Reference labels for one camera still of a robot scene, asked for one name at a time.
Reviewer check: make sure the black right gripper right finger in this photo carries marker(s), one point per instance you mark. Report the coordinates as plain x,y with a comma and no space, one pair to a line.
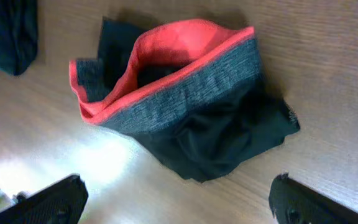
294,203

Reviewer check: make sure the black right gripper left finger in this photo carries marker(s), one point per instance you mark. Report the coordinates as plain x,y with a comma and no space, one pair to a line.
62,202

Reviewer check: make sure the black pants with red waistband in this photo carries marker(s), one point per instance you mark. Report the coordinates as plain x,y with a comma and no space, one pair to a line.
192,92

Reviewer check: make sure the black folded cloth pile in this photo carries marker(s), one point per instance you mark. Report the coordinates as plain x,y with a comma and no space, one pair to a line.
18,35

